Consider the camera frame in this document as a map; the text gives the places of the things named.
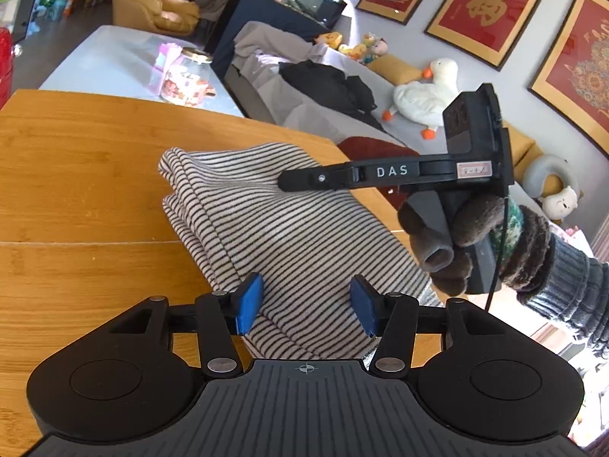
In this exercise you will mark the person's right hand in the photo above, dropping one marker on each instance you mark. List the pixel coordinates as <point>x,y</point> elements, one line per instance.
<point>476,221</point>

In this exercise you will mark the white goose plush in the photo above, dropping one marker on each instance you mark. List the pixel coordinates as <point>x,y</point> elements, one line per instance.
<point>423,97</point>

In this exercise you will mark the black white striped shirt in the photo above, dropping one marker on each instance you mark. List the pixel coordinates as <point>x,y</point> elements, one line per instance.
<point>285,247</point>

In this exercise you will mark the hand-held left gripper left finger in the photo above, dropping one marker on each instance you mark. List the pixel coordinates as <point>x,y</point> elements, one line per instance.
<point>250,302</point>

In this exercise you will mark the grey neck pillow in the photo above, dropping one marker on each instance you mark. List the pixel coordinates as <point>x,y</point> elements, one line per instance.
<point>535,176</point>

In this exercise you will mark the yellow duck plush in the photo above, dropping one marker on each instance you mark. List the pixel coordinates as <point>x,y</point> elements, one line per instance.
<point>329,40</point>

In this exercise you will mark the glass jar with lid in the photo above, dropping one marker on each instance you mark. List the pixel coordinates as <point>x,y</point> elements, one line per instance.
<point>183,83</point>

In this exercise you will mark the blue water jug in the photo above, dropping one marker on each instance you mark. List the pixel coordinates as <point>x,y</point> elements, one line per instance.
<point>61,7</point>

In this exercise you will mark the beige blanket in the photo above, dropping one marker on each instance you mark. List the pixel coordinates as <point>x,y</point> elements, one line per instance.
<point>266,43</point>

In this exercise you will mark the fish tank on dark stand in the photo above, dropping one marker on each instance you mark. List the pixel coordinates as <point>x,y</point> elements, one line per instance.
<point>228,24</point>

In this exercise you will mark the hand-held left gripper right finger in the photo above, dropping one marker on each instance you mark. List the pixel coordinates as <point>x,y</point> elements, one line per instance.
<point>362,302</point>

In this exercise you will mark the grey sofa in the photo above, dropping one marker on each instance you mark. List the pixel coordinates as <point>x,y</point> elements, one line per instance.
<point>309,114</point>

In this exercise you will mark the shiny red box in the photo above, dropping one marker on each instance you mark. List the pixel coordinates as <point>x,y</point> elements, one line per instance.
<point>4,66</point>

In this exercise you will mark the red fleece jacket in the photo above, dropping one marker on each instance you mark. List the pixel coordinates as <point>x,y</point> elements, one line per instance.
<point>371,145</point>

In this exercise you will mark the white coffee table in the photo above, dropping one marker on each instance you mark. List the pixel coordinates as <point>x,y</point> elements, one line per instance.
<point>109,62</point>

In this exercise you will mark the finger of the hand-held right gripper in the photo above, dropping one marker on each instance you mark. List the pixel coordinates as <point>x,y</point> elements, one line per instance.
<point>314,178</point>

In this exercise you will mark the doll plush toy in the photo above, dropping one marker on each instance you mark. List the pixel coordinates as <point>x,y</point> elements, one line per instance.
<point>368,47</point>

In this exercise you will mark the black jacket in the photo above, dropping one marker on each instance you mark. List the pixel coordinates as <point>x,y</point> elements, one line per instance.
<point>323,81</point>

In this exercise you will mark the white cat plush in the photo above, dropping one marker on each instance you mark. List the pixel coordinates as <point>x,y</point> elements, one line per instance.
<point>564,204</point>

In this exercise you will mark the yellow pillow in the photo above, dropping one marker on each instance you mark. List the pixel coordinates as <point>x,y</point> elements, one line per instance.
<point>395,69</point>
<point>521,145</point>

